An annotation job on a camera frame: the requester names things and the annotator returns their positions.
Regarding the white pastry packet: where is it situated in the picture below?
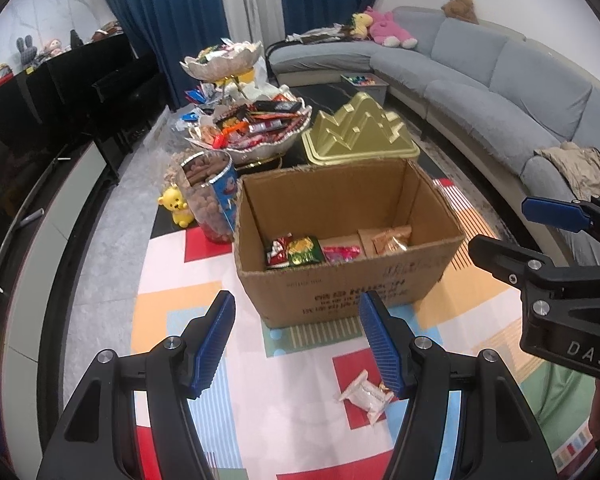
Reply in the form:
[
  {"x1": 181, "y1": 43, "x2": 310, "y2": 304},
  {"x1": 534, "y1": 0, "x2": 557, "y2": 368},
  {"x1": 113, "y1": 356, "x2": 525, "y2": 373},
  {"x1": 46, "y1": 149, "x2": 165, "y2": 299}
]
[{"x1": 338, "y1": 370, "x2": 394, "y2": 426}]

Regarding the dark red snack packet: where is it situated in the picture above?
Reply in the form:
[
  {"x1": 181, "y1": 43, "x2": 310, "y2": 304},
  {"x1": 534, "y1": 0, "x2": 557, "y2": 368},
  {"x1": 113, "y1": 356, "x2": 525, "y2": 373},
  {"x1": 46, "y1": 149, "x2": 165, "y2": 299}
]
[{"x1": 265, "y1": 233, "x2": 292, "y2": 270}]

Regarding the green cracker packet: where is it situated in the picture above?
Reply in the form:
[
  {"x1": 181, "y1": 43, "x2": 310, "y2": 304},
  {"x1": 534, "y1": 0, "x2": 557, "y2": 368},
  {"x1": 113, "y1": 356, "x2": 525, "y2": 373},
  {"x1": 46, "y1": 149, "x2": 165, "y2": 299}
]
[{"x1": 287, "y1": 236, "x2": 325, "y2": 266}]

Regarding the gold fortune biscuits bag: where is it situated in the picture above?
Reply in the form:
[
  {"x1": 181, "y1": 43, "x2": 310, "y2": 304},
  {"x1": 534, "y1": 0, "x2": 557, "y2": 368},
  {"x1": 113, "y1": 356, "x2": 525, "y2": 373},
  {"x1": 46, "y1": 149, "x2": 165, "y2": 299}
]
[{"x1": 372, "y1": 226, "x2": 413, "y2": 255}]

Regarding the red hawthorn snack packet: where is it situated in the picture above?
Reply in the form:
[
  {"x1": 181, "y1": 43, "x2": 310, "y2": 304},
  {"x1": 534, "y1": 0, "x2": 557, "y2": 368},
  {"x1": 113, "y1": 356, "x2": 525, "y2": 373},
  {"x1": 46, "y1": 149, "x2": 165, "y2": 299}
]
[{"x1": 322, "y1": 245, "x2": 362, "y2": 263}]

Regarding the beige blanket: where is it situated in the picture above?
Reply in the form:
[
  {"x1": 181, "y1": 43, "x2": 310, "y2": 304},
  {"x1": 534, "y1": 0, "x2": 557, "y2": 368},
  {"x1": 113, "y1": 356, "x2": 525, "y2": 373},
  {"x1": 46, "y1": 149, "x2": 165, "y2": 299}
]
[{"x1": 534, "y1": 141, "x2": 600, "y2": 200}]

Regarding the colourful patterned tablecloth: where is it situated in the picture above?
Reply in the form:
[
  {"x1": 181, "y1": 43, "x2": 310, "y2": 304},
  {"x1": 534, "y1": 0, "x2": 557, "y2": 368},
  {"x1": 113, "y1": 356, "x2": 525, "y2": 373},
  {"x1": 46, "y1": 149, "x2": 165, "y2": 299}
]
[{"x1": 131, "y1": 207, "x2": 595, "y2": 479}]

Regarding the brown cardboard box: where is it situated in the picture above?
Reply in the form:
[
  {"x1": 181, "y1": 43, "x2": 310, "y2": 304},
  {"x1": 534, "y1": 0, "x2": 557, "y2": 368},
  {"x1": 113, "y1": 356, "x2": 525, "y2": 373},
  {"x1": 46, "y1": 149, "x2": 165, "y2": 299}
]
[{"x1": 234, "y1": 158, "x2": 465, "y2": 328}]

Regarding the grey sectional sofa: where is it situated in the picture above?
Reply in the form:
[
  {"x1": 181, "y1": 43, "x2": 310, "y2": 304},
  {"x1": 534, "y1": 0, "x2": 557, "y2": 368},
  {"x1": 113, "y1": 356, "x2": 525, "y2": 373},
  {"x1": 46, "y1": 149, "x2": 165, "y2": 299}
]
[{"x1": 268, "y1": 5, "x2": 600, "y2": 266}]

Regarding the yellow bear figurine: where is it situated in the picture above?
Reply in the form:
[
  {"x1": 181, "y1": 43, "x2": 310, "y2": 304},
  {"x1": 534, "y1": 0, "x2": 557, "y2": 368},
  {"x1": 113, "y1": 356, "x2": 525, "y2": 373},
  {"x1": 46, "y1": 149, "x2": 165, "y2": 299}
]
[{"x1": 158, "y1": 184, "x2": 195, "y2": 229}]

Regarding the clear jar of chocolates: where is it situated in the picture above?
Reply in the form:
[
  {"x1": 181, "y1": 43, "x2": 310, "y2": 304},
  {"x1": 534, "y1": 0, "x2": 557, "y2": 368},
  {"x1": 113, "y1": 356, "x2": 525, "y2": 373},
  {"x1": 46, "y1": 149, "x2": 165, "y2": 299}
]
[{"x1": 178, "y1": 151, "x2": 238, "y2": 243}]

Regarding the clear bag of nuts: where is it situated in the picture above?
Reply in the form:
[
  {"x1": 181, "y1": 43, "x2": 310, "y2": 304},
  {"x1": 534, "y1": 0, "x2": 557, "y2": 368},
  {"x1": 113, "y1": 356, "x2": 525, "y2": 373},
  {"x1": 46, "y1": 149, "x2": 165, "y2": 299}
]
[{"x1": 162, "y1": 150, "x2": 193, "y2": 191}]

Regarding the gold mountain lid tin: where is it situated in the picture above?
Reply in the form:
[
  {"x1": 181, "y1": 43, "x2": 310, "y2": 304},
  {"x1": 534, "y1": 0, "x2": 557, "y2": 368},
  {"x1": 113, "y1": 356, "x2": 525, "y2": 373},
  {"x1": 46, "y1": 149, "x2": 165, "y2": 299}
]
[{"x1": 302, "y1": 92, "x2": 420, "y2": 166}]

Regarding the grey tv cabinet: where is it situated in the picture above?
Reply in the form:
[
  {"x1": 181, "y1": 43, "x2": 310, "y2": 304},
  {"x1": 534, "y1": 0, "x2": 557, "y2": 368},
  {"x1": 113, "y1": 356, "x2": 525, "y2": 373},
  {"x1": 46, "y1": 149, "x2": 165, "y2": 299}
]
[{"x1": 0, "y1": 143, "x2": 106, "y2": 479}]

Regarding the two tier snack tray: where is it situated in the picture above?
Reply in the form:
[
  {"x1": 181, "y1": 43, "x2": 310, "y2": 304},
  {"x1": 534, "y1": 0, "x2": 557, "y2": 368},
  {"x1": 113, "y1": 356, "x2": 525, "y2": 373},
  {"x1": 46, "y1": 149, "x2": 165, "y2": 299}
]
[{"x1": 176, "y1": 38, "x2": 312, "y2": 166}]

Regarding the grey storage bin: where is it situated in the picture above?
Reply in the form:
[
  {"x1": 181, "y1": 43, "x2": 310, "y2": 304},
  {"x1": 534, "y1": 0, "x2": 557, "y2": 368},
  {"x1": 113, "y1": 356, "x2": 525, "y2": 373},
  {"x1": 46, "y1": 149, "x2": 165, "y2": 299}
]
[{"x1": 340, "y1": 73, "x2": 389, "y2": 106}]

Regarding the brown teddy bear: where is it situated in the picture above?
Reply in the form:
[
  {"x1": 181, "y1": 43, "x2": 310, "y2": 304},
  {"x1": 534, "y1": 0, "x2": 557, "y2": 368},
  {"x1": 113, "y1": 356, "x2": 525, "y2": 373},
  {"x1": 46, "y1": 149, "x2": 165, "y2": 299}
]
[{"x1": 441, "y1": 0, "x2": 479, "y2": 24}]

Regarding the white plush tissue holder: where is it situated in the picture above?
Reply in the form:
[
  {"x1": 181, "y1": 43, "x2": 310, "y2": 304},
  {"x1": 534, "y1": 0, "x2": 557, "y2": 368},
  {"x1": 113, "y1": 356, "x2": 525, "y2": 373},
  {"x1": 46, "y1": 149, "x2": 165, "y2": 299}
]
[{"x1": 232, "y1": 58, "x2": 280, "y2": 102}]

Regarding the pink plush toy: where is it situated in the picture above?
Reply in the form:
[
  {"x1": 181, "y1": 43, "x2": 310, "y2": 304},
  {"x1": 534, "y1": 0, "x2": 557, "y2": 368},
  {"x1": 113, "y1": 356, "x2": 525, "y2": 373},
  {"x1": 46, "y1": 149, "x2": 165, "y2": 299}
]
[{"x1": 365, "y1": 6, "x2": 417, "y2": 50}]

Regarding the black piano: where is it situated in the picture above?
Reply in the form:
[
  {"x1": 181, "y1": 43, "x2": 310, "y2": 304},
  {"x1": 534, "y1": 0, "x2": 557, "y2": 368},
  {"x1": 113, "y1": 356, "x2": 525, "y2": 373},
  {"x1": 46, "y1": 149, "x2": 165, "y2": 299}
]
[{"x1": 27, "y1": 34, "x2": 171, "y2": 168}]

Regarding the yellow plush toy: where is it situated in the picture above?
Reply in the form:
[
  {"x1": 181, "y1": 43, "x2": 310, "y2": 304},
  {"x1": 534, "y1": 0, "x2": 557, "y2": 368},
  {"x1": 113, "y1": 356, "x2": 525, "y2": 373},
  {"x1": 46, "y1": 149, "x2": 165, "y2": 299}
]
[{"x1": 350, "y1": 13, "x2": 374, "y2": 40}]

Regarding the blue curtain left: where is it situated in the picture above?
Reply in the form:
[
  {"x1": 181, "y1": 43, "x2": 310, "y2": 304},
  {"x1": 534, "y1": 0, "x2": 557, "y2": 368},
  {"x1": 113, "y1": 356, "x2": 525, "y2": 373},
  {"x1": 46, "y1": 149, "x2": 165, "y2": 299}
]
[{"x1": 106, "y1": 0, "x2": 230, "y2": 108}]

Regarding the white sheer curtain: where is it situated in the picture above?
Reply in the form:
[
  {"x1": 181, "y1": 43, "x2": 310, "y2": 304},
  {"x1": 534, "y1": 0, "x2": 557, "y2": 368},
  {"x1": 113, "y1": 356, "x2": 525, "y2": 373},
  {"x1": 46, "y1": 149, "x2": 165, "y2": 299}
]
[{"x1": 222, "y1": 0, "x2": 286, "y2": 47}]

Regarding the grey bunny plush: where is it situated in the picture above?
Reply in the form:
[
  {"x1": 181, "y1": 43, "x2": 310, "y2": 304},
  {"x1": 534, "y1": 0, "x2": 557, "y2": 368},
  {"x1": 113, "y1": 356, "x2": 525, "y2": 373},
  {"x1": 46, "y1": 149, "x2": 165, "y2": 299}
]
[{"x1": 16, "y1": 35, "x2": 38, "y2": 68}]

